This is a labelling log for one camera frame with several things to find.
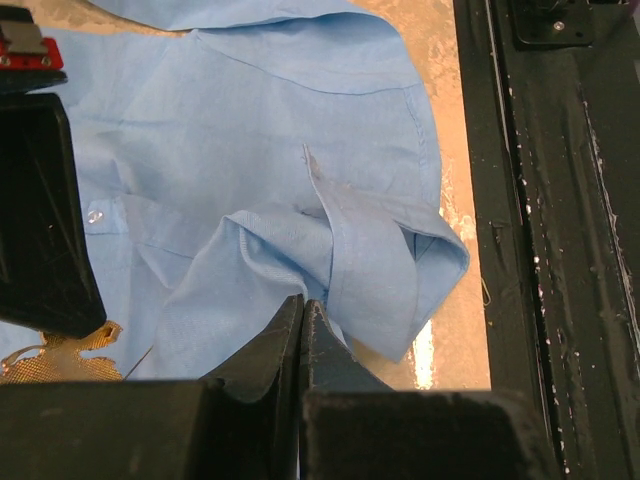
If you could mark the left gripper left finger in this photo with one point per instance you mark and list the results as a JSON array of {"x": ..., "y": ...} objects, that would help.
[{"x": 237, "y": 422}]

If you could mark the blue button shirt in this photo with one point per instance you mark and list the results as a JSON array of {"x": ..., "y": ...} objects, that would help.
[{"x": 245, "y": 152}]

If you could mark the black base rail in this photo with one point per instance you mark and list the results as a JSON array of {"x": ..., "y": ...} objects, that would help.
[{"x": 551, "y": 99}]

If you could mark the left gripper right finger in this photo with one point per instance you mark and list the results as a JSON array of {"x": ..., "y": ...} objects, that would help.
[{"x": 354, "y": 426}]

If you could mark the red leaf brooch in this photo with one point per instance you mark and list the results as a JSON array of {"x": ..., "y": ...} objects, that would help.
[{"x": 59, "y": 359}]

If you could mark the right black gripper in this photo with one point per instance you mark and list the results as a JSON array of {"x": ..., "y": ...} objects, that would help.
[{"x": 29, "y": 61}]

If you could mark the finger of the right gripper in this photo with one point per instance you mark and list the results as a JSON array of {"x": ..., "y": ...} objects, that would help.
[{"x": 47, "y": 282}]

